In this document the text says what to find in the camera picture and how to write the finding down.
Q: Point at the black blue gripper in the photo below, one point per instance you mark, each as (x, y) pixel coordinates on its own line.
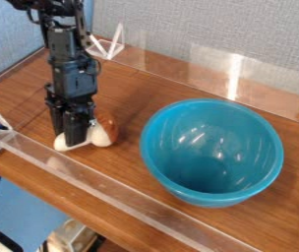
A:
(72, 87)

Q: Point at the white brown toy mushroom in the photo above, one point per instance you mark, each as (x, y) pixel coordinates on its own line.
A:
(101, 134)

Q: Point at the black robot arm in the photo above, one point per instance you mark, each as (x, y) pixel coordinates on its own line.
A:
(57, 14)

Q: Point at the blue plastic bowl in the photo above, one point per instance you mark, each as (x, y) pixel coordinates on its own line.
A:
(211, 151)

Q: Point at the clear box under table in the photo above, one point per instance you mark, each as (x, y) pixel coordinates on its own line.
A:
(72, 237)

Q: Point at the clear acrylic front barrier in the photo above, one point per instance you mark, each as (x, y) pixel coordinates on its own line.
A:
(190, 231)

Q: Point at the clear acrylic barrier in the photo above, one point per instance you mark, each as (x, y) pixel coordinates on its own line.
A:
(190, 231)
(228, 75)

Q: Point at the clear acrylic back barrier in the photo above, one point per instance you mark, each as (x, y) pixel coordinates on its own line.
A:
(228, 75)

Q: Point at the clear acrylic corner bracket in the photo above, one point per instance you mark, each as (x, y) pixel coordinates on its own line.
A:
(107, 48)

